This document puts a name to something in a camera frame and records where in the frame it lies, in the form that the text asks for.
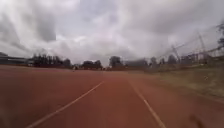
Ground dry grass strip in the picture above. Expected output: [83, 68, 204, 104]
[133, 64, 224, 102]

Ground dark tree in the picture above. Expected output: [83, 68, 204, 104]
[215, 20, 224, 50]

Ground red running track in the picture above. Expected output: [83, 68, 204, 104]
[0, 64, 224, 128]

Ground distant row of trees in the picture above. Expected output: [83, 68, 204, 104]
[31, 53, 182, 72]

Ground wire mesh fence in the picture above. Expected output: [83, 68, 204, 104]
[146, 24, 224, 70]

